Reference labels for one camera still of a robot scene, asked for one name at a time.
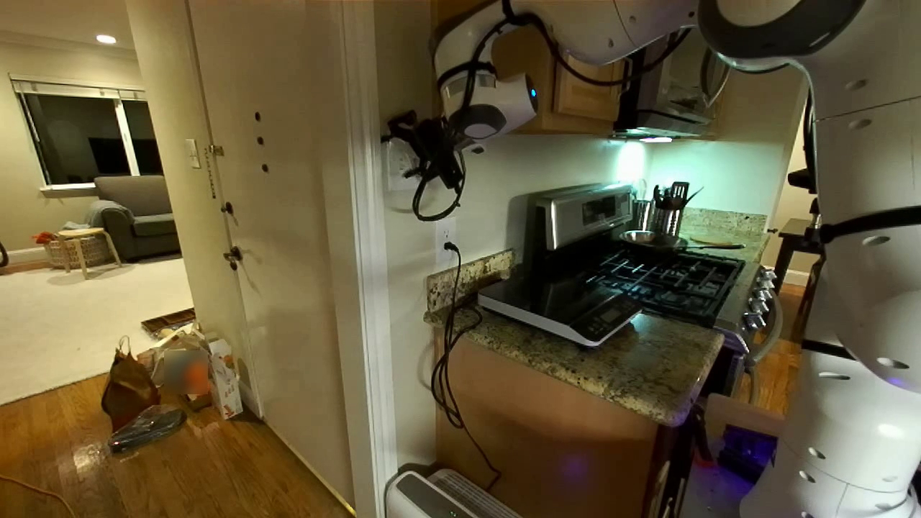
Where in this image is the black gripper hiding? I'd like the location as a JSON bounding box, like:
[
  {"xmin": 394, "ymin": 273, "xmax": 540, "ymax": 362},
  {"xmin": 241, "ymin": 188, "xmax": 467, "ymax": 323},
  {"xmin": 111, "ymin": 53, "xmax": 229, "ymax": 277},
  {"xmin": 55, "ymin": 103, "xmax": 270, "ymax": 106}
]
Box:
[{"xmin": 383, "ymin": 109, "xmax": 471, "ymax": 191}]

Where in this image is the white door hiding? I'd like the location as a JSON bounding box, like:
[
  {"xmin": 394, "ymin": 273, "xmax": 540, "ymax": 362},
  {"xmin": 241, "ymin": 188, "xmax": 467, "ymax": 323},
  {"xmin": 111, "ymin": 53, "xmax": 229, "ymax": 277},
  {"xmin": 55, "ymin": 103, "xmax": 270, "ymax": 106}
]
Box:
[{"xmin": 181, "ymin": 0, "xmax": 359, "ymax": 509}]

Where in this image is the black induction cooktop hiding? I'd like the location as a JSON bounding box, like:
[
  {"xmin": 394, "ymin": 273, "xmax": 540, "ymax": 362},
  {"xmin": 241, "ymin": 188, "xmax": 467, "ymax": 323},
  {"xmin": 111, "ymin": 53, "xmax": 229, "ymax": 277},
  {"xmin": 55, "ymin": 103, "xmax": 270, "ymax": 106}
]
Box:
[{"xmin": 476, "ymin": 264, "xmax": 645, "ymax": 352}]

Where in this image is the range hood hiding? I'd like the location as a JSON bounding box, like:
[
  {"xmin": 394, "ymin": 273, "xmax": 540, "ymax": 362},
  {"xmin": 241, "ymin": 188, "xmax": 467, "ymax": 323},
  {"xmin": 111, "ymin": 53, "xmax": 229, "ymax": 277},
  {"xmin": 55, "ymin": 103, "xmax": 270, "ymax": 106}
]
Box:
[{"xmin": 614, "ymin": 25, "xmax": 716, "ymax": 145}]

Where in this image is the metal utensil holder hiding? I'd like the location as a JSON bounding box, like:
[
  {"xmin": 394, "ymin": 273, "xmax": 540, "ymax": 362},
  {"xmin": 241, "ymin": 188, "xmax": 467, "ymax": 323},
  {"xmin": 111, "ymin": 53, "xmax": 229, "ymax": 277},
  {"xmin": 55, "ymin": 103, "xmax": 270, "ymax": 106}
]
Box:
[{"xmin": 647, "ymin": 179, "xmax": 701, "ymax": 244}]

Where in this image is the silver toaster oven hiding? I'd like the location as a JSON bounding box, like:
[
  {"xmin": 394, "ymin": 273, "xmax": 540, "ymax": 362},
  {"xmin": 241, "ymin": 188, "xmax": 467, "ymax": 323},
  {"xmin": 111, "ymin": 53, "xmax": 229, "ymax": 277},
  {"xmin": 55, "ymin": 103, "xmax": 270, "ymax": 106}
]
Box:
[{"xmin": 520, "ymin": 182, "xmax": 781, "ymax": 333}]

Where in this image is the grey armchair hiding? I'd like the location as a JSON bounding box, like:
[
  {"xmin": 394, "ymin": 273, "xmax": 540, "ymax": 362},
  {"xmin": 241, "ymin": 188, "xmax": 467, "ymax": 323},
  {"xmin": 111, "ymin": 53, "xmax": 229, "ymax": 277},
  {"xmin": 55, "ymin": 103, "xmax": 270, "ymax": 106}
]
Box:
[{"xmin": 88, "ymin": 174, "xmax": 183, "ymax": 264}]

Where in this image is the white shopping bag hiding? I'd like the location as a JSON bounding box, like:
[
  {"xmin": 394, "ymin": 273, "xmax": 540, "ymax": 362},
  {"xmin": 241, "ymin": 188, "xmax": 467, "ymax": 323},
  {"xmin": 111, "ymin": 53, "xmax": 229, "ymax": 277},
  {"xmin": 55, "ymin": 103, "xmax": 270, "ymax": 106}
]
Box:
[{"xmin": 201, "ymin": 332, "xmax": 247, "ymax": 422}]

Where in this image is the dark window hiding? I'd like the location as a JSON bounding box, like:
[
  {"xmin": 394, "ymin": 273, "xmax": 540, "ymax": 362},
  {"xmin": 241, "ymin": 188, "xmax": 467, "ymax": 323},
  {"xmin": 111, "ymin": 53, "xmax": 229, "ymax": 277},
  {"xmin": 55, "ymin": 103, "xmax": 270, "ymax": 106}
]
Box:
[{"xmin": 8, "ymin": 77, "xmax": 168, "ymax": 194}]

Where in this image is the small wooden side table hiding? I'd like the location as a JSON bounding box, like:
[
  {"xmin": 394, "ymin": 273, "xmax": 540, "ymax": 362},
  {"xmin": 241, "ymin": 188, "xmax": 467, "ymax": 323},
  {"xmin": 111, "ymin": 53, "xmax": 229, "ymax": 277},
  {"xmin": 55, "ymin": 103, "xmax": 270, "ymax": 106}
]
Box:
[{"xmin": 48, "ymin": 222, "xmax": 127, "ymax": 281}]

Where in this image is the white floor heater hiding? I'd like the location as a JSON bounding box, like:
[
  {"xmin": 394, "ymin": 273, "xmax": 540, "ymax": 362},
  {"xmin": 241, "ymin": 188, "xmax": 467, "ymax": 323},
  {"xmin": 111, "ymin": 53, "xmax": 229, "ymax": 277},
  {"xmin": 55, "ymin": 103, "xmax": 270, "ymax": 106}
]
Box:
[{"xmin": 383, "ymin": 464, "xmax": 527, "ymax": 518}]

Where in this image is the brown paper bag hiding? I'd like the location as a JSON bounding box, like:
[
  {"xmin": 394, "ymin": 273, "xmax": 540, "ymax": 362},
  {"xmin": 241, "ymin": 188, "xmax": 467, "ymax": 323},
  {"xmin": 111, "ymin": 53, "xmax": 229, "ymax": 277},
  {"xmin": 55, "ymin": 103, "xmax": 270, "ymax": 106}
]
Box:
[{"xmin": 99, "ymin": 346, "xmax": 163, "ymax": 435}]

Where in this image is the dark wooden table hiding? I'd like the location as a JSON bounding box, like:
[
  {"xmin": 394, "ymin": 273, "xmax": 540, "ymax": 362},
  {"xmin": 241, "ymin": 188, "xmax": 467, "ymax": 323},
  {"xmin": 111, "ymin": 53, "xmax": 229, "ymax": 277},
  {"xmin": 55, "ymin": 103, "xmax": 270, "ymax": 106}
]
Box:
[{"xmin": 769, "ymin": 215, "xmax": 822, "ymax": 296}]

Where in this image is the double light switch plate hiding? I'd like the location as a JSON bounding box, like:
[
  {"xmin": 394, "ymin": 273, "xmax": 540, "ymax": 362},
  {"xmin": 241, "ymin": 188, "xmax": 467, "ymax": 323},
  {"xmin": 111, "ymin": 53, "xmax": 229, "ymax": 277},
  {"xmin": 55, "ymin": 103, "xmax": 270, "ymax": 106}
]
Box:
[{"xmin": 379, "ymin": 139, "xmax": 419, "ymax": 215}]

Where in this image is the white wall outlet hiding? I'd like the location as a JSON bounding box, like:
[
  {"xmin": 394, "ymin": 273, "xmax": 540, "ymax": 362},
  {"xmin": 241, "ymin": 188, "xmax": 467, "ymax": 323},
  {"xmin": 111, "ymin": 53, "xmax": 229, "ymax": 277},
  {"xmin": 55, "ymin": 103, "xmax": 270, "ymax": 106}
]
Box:
[{"xmin": 435, "ymin": 222, "xmax": 460, "ymax": 271}]

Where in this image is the wooden wall cabinet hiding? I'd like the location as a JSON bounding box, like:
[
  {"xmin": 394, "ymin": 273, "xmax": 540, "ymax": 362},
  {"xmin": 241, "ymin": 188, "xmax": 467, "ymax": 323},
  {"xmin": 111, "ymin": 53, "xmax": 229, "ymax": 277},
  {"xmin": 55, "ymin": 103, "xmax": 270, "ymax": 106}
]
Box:
[{"xmin": 430, "ymin": 0, "xmax": 714, "ymax": 139}]

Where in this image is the black power cord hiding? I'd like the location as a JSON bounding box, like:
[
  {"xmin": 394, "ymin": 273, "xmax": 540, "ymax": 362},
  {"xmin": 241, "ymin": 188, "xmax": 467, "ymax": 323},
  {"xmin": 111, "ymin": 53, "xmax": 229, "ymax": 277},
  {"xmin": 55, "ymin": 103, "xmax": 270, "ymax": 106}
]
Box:
[{"xmin": 425, "ymin": 238, "xmax": 506, "ymax": 487}]

